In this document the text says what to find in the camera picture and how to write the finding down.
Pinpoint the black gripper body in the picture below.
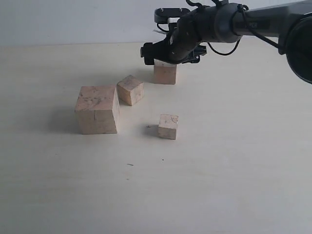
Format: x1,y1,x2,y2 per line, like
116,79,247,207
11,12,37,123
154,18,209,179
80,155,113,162
156,14,208,64

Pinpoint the second largest wooden cube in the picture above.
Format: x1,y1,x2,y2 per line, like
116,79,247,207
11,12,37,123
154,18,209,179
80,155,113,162
153,60,177,85

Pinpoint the third largest wooden cube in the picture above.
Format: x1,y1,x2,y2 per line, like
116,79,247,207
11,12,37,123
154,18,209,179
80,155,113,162
117,75,144,106

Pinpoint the smallest wooden cube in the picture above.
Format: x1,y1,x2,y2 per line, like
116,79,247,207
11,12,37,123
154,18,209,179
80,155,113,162
158,114,178,140

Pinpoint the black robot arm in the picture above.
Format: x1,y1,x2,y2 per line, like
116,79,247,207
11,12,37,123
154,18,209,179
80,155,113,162
140,0,312,83

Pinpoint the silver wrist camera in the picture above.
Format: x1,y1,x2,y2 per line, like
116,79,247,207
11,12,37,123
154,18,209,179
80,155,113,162
154,8,190,24

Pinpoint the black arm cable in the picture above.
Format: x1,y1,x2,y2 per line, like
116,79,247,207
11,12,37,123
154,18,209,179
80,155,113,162
186,0,285,57

